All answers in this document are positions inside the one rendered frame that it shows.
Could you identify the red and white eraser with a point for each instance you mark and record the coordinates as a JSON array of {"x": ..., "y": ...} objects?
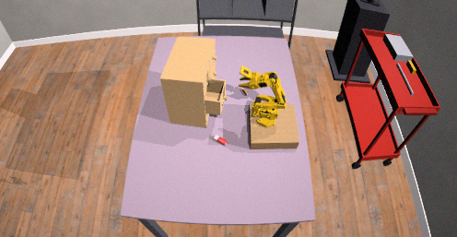
[{"x": 220, "y": 140}]

